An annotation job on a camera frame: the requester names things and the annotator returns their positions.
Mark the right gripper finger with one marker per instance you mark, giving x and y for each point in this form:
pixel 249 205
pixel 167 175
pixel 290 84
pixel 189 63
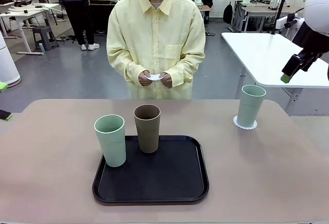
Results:
pixel 307 62
pixel 290 67

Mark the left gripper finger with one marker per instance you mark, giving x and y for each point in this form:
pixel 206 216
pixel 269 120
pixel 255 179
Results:
pixel 5 114
pixel 3 86

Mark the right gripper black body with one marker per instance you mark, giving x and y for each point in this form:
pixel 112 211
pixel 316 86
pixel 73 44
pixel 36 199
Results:
pixel 307 39

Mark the mint green plastic cup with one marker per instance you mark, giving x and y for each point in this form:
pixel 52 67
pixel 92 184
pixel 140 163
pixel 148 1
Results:
pixel 110 141
pixel 250 105

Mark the white scalloped paper coaster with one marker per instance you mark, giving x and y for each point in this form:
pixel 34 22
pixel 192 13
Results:
pixel 154 77
pixel 235 121

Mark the brown plastic cup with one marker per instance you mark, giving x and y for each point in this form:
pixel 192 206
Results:
pixel 147 136

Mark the person's right forearm yellow sleeve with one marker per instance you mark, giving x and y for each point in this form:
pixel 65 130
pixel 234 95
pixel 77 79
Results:
pixel 123 66

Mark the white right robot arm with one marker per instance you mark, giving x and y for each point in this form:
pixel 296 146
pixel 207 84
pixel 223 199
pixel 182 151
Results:
pixel 317 5

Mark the person's left forearm yellow sleeve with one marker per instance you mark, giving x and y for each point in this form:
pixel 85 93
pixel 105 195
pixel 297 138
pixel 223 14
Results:
pixel 185 67

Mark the person's left hand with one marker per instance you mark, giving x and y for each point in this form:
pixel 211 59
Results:
pixel 167 80

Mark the person's right hand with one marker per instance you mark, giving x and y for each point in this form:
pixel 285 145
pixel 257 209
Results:
pixel 142 80

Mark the large white table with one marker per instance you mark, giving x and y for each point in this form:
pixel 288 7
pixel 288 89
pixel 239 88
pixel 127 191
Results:
pixel 270 54

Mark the black tripod pole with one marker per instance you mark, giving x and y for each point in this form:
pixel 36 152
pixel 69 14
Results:
pixel 281 3

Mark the grey topped workshop desk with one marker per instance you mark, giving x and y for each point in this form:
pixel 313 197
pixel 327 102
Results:
pixel 270 9

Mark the grey plastic step stool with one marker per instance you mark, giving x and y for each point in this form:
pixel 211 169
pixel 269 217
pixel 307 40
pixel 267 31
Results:
pixel 43 36

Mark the white cluttered workshop desk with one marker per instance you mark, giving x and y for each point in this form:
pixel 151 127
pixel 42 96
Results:
pixel 25 9

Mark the black backpack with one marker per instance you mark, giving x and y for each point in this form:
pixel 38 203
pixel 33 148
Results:
pixel 227 13

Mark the person in navy top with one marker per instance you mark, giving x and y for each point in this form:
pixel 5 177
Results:
pixel 74 3

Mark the person in yellow shirt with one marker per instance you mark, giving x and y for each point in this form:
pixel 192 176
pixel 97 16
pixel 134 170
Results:
pixel 154 28

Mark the black plastic serving tray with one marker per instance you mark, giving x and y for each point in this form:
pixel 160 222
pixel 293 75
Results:
pixel 151 180

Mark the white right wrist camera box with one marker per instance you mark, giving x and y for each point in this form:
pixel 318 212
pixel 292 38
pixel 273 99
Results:
pixel 285 23

